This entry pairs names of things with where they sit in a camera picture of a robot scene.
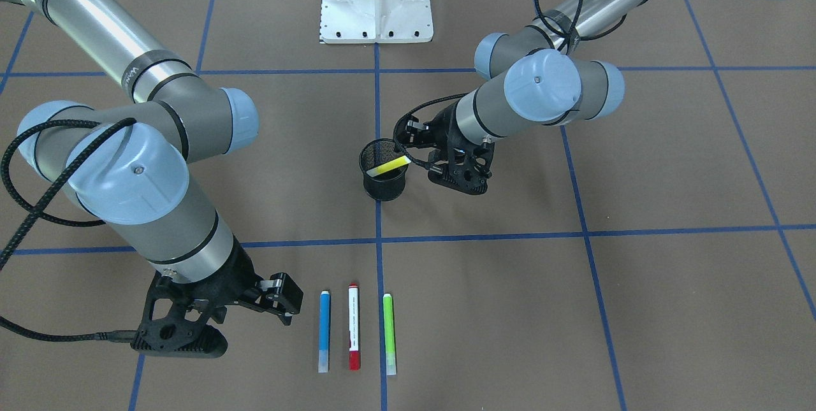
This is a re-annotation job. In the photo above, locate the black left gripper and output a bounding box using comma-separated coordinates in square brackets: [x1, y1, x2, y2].
[394, 102, 495, 173]

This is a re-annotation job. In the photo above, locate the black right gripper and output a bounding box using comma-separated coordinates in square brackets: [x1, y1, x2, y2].
[159, 238, 303, 326]

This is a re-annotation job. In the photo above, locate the yellow highlighter pen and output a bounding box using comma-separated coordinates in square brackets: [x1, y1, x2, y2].
[365, 155, 411, 178]

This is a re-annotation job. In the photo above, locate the blue highlighter pen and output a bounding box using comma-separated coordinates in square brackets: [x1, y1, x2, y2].
[317, 290, 332, 374]

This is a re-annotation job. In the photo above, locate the red whiteboard marker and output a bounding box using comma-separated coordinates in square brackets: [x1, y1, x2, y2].
[347, 282, 361, 371]

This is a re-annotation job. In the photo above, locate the green highlighter pen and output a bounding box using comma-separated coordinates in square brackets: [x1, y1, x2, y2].
[382, 292, 397, 377]

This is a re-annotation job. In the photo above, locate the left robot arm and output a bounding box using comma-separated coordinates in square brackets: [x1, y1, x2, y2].
[393, 0, 649, 180]

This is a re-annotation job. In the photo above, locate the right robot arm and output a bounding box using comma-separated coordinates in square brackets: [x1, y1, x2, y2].
[2, 0, 303, 331]

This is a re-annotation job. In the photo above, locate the black mesh pen holder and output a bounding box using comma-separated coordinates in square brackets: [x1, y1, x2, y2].
[358, 138, 410, 202]

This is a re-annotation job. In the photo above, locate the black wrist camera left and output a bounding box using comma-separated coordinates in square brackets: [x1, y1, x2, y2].
[428, 143, 495, 196]

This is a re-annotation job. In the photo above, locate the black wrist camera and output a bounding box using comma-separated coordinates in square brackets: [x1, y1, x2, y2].
[428, 143, 495, 196]
[130, 273, 228, 359]

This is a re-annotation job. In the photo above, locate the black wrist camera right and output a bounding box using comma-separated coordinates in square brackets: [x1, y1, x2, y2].
[130, 273, 228, 359]

